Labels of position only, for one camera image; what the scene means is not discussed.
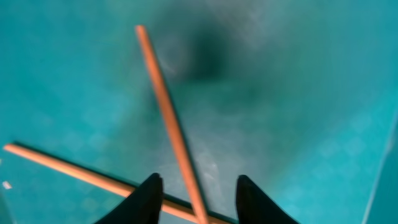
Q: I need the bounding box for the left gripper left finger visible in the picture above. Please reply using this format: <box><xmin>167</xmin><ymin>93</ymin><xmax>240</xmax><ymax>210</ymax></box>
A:
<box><xmin>95</xmin><ymin>173</ymin><xmax>164</xmax><ymax>224</ymax></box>

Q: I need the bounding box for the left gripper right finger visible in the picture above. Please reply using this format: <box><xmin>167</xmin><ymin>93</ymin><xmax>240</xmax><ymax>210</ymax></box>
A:
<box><xmin>235</xmin><ymin>175</ymin><xmax>298</xmax><ymax>224</ymax></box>

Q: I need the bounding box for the wooden chopstick with markings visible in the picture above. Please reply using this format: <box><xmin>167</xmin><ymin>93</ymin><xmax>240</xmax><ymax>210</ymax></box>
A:
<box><xmin>2</xmin><ymin>142</ymin><xmax>237</xmax><ymax>224</ymax></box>

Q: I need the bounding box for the teal serving tray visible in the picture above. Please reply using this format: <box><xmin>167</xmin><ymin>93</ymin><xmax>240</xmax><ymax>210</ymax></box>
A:
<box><xmin>1</xmin><ymin>1</ymin><xmax>397</xmax><ymax>223</ymax></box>

